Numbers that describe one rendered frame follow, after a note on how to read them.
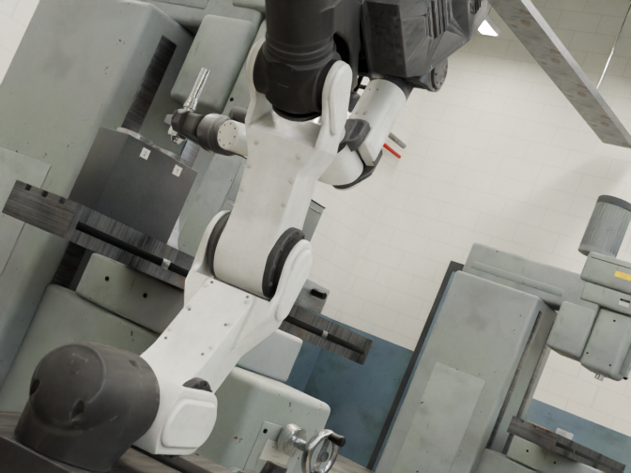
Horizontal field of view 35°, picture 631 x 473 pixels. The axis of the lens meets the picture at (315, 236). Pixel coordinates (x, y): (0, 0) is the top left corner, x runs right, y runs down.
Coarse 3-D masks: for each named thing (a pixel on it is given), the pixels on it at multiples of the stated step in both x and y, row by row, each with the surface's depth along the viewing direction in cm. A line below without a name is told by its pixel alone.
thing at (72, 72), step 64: (64, 0) 292; (128, 0) 276; (64, 64) 282; (128, 64) 269; (0, 128) 289; (64, 128) 273; (128, 128) 274; (0, 192) 278; (64, 192) 265; (192, 192) 299; (0, 256) 269; (64, 256) 268; (0, 320) 262; (0, 384) 264
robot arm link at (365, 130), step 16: (384, 80) 208; (368, 96) 207; (384, 96) 206; (400, 96) 208; (352, 112) 206; (368, 112) 204; (384, 112) 204; (400, 112) 210; (352, 128) 199; (368, 128) 201; (384, 128) 204; (352, 144) 199; (368, 144) 201; (368, 160) 205; (368, 176) 205
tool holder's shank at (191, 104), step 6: (204, 72) 236; (198, 78) 236; (204, 78) 236; (198, 84) 236; (204, 84) 236; (192, 90) 236; (198, 90) 236; (192, 96) 235; (198, 96) 236; (186, 102) 235; (192, 102) 235; (186, 108) 235; (192, 108) 235
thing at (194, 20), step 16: (144, 0) 291; (160, 0) 286; (176, 0) 282; (192, 0) 278; (208, 0) 275; (224, 0) 272; (176, 16) 281; (192, 16) 277; (224, 16) 270; (240, 16) 266; (256, 16) 264; (192, 32) 284
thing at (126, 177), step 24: (96, 144) 226; (120, 144) 220; (144, 144) 223; (96, 168) 223; (120, 168) 220; (144, 168) 224; (168, 168) 229; (72, 192) 225; (96, 192) 219; (120, 192) 221; (144, 192) 225; (168, 192) 230; (120, 216) 222; (144, 216) 227; (168, 216) 231
